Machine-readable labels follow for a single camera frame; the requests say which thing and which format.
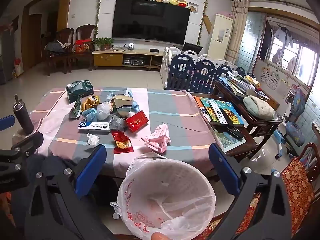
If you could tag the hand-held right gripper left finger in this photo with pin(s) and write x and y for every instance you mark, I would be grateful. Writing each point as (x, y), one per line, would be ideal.
(90, 170)

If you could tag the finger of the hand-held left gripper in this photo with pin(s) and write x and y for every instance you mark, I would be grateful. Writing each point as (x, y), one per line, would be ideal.
(27, 143)
(7, 123)

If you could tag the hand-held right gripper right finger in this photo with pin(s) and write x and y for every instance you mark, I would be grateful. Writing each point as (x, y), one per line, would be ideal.
(225, 172)

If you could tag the white tissue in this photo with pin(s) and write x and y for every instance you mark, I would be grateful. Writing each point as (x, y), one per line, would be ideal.
(92, 140)

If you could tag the red cracker packet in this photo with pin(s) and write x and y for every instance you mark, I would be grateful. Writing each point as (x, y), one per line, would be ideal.
(121, 142)

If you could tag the white blue medicine box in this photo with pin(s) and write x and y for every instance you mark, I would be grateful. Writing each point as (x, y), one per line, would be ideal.
(93, 127)

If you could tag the white wastebasket with plastic liner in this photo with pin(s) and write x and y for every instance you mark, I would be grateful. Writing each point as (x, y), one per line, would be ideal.
(175, 180)

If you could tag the grey wrapper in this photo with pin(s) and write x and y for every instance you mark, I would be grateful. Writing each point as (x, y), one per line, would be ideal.
(117, 123)

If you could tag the blue wrapper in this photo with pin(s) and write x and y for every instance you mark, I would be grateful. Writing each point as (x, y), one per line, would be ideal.
(90, 115)

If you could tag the clear white plastic bag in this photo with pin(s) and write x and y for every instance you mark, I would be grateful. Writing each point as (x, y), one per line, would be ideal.
(103, 111)

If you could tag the green snack bag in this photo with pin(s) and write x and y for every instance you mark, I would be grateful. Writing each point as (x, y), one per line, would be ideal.
(77, 108)

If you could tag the red cigarette box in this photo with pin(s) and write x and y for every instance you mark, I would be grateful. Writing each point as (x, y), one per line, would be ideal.
(136, 122)

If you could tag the gold snack bag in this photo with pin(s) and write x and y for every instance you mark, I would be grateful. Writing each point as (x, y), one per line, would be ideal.
(91, 102)

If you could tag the cream paper bowl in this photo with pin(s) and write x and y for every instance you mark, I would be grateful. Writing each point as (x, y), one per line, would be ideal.
(123, 105)

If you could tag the light blue plastic bag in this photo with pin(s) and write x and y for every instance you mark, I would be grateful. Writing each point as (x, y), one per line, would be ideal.
(135, 107)

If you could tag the person's right hand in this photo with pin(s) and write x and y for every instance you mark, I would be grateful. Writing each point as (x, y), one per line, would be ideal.
(159, 237)

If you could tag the black thermos bottle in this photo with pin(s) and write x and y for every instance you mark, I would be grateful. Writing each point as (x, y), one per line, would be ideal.
(23, 120)

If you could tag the low wooden table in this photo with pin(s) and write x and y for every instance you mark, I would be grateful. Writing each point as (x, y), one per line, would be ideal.
(246, 148)

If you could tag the blue puzzle board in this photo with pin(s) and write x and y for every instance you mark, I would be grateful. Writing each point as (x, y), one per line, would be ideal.
(232, 141)

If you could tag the black remote control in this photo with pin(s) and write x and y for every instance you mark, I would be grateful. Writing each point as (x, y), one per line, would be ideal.
(235, 132)
(227, 117)

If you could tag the red white bag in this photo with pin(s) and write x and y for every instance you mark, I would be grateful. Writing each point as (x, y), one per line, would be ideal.
(17, 67)

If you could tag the dark wooden side table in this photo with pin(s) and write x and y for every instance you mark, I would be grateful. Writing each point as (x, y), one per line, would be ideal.
(265, 126)

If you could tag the white remote control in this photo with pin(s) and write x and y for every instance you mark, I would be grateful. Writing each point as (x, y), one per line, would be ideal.
(217, 111)

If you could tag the pile of picture books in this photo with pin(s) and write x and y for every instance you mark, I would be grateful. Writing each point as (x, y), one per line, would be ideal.
(230, 107)

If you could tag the wooden chair with red cushion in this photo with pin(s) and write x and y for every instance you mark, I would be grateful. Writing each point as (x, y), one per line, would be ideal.
(297, 180)

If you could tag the grey-green cushion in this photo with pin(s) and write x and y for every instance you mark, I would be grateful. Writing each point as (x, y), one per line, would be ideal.
(258, 107)

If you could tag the green tissue box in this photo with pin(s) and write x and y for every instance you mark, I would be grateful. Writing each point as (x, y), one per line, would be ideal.
(80, 91)

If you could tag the blue children's chair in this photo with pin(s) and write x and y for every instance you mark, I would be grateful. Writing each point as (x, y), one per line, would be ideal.
(296, 130)

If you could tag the pink grey checkered tablecloth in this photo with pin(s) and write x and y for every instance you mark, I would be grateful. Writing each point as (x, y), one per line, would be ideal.
(162, 110)

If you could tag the stack of books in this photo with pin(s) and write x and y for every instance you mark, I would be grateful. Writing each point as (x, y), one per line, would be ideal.
(240, 85)

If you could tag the black bag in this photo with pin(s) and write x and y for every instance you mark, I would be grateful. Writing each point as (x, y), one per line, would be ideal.
(53, 47)

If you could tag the dark wooden armchair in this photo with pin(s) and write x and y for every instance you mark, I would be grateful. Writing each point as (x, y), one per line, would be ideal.
(86, 31)
(65, 33)

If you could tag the navy playpen fence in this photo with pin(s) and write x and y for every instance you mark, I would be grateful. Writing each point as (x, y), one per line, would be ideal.
(182, 72)

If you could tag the red gift box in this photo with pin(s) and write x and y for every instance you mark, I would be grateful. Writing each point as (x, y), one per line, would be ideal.
(83, 46)

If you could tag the wooden television cabinet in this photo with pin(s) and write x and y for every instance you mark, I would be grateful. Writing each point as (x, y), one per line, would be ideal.
(110, 60)

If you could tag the black audio receiver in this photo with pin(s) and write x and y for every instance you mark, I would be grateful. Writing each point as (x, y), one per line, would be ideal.
(134, 62)

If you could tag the white playpen fence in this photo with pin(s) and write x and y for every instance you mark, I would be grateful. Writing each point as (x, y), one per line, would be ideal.
(165, 62)

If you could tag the potted green plant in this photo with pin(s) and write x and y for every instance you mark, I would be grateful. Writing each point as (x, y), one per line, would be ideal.
(103, 42)

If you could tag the black monitor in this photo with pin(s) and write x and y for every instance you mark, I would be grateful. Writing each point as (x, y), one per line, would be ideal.
(192, 48)

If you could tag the small black box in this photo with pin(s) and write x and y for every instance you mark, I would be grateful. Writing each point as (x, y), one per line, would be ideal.
(154, 50)

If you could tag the window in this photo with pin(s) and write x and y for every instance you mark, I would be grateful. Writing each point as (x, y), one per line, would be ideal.
(295, 55)

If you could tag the white standing air conditioner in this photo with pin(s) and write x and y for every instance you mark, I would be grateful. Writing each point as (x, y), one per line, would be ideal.
(220, 35)

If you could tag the beige curtain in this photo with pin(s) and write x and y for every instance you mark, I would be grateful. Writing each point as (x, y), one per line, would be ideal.
(237, 30)

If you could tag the green vine garland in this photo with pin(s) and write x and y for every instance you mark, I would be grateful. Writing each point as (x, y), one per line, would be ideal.
(203, 17)
(99, 10)

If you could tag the hanging clothes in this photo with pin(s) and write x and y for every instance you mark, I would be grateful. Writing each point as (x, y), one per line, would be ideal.
(283, 35)

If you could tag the black television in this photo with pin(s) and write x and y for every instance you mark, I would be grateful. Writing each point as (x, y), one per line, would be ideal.
(150, 22)

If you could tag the children's wall chart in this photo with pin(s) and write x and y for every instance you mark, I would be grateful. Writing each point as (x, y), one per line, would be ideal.
(265, 74)
(285, 87)
(274, 80)

